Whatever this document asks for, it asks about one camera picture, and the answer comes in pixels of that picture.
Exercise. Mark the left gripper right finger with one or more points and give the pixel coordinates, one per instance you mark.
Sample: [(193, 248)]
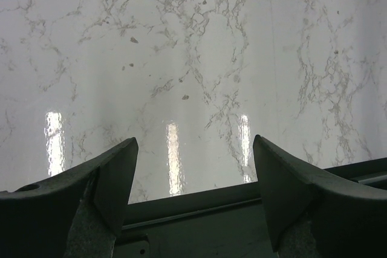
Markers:
[(314, 212)]

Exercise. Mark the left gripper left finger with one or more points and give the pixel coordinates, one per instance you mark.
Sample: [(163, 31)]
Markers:
[(77, 213)]

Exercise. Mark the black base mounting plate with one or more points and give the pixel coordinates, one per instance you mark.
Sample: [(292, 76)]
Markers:
[(228, 222)]

